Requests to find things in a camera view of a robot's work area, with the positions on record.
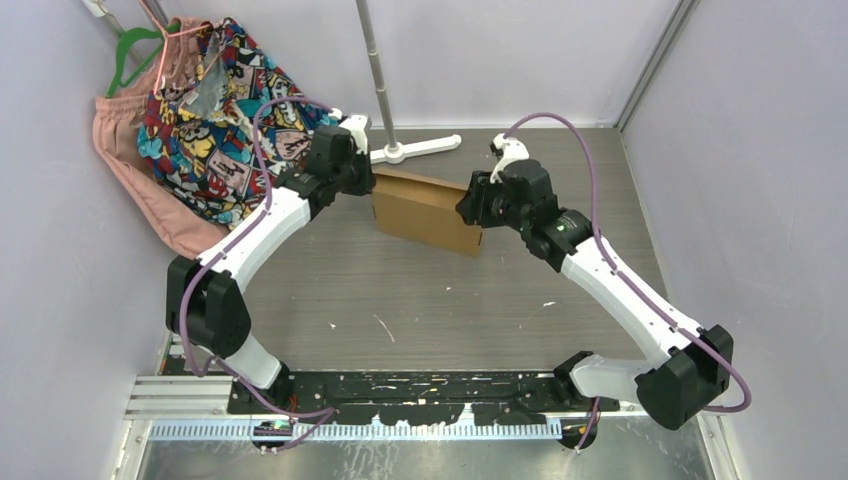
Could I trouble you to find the pink clothes hanger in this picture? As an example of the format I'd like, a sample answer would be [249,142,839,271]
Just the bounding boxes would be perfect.
[138,0,212,94]

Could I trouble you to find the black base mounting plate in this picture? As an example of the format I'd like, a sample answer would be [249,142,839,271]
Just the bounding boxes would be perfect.
[254,370,620,448]

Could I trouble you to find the brown cardboard box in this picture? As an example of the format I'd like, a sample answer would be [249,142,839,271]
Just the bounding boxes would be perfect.
[372,168,483,257]

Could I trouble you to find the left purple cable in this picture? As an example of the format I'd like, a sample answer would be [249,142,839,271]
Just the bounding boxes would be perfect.
[178,97,342,455]

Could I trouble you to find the white stand with pole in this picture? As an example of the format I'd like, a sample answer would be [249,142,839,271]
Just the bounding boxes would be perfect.
[355,0,462,165]

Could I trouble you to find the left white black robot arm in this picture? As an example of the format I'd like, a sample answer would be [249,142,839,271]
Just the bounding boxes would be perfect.
[165,115,376,413]

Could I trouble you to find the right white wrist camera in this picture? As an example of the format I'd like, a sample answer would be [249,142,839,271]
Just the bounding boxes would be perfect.
[489,133,530,184]

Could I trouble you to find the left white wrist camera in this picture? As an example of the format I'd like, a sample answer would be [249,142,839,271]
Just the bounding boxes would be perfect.
[329,108,371,155]

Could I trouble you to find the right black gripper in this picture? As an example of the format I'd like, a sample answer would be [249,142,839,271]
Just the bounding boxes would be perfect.
[455,171,529,233]

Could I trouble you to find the green clothes hanger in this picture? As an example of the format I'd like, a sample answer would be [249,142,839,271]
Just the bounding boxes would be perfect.
[104,27,166,98]

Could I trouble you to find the pink shorts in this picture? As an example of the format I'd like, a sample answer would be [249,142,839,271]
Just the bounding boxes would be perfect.
[93,18,233,259]

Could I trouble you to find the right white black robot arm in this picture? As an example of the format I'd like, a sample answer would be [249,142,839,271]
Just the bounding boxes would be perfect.
[456,159,734,430]

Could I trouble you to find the aluminium frame rail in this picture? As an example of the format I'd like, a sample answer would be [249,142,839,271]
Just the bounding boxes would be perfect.
[105,264,743,480]

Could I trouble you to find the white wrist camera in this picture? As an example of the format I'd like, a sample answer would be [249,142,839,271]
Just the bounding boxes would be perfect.
[489,133,530,184]
[329,108,371,155]

